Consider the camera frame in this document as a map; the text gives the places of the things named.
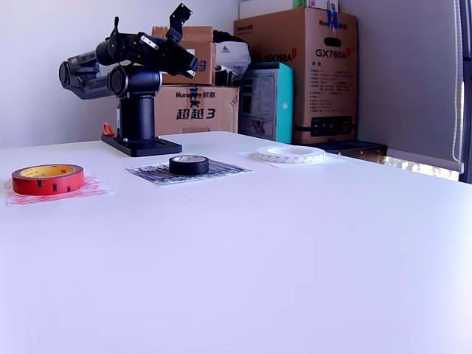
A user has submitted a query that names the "red scribbled paper sheet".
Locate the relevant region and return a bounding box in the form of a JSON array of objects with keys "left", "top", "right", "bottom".
[{"left": 2, "top": 175, "right": 114, "bottom": 207}]

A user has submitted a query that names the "white tape roll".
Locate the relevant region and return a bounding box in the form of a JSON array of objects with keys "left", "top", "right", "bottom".
[{"left": 254, "top": 145, "right": 326, "bottom": 166}]

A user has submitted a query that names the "red tape roll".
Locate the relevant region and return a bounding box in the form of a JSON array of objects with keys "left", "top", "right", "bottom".
[{"left": 10, "top": 164, "right": 86, "bottom": 196}]

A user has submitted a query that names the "white bead blind cord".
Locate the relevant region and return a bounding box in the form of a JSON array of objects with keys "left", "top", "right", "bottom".
[{"left": 450, "top": 0, "right": 465, "bottom": 173}]

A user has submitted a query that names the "black scribbled paper sheet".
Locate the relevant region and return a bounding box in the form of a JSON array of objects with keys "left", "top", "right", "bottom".
[{"left": 124, "top": 160, "right": 254, "bottom": 187}]

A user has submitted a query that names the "black box with trim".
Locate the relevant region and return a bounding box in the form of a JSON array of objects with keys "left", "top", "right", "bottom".
[{"left": 305, "top": 139, "right": 388, "bottom": 165}]

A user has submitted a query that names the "small labelled cardboard box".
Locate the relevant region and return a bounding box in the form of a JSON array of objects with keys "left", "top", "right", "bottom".
[{"left": 150, "top": 25, "right": 217, "bottom": 86}]

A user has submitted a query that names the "white adidas bag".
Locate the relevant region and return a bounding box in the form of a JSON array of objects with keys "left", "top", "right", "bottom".
[{"left": 212, "top": 29, "right": 252, "bottom": 73}]

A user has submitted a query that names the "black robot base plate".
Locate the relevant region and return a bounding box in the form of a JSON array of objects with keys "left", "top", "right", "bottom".
[{"left": 101, "top": 134, "right": 184, "bottom": 159}]

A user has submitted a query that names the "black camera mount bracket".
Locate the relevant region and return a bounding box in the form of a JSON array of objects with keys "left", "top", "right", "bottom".
[{"left": 164, "top": 2, "right": 195, "bottom": 44}]

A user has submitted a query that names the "Huntkey printed cardboard box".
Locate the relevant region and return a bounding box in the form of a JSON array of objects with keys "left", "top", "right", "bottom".
[{"left": 153, "top": 85, "right": 240, "bottom": 136}]

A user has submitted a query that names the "teal product box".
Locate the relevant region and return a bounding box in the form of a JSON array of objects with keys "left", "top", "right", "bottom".
[{"left": 238, "top": 61, "right": 295, "bottom": 144}]

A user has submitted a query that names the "white printed carton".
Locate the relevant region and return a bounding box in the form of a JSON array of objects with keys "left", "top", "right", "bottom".
[{"left": 308, "top": 0, "right": 341, "bottom": 12}]

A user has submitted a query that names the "plain white paper sheet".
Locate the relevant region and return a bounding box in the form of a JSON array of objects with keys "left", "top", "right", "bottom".
[{"left": 235, "top": 149, "right": 347, "bottom": 170}]

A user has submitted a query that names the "large GX760A cardboard box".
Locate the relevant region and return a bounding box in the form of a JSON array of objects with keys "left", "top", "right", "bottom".
[{"left": 234, "top": 7, "right": 358, "bottom": 145}]

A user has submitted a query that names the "black tape roll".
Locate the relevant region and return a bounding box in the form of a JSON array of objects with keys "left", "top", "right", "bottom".
[{"left": 168, "top": 154, "right": 210, "bottom": 176}]

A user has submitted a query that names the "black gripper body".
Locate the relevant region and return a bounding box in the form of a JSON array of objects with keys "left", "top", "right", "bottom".
[{"left": 136, "top": 32, "right": 195, "bottom": 74}]

